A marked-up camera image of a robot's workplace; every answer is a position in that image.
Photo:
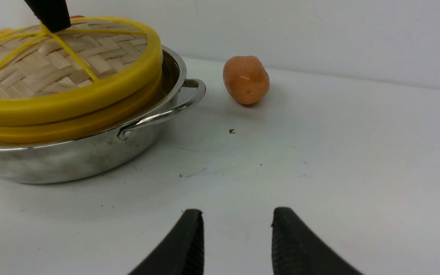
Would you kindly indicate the yellow woven bamboo steamer lid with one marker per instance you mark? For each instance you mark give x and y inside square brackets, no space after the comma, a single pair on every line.
[94,63]

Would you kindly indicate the brown toy potato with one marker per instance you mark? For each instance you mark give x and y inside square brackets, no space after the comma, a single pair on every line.
[246,79]

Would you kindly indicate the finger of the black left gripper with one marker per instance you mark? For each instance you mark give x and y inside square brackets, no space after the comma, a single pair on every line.
[53,14]

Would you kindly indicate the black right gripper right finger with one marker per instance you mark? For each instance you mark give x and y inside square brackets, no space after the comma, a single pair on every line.
[297,250]

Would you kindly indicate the yellow rimmed bamboo steamer basket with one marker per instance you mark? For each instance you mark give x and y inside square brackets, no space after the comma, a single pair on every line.
[83,125]

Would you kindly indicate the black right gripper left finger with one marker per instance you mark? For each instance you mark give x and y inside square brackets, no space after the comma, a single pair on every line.
[181,252]

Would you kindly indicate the stainless steel pot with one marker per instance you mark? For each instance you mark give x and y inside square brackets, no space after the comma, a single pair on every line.
[115,145]

